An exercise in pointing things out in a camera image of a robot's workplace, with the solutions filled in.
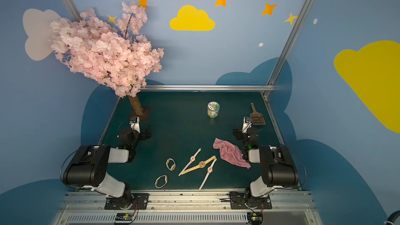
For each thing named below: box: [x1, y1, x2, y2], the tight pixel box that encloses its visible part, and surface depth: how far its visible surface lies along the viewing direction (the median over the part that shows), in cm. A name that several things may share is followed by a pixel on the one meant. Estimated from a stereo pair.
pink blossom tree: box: [50, 1, 165, 117], surface depth 69 cm
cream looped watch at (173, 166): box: [165, 157, 177, 171], surface depth 86 cm
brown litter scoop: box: [250, 102, 266, 125], surface depth 110 cm
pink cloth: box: [213, 138, 252, 169], surface depth 90 cm
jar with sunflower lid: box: [207, 101, 221, 119], surface depth 106 cm
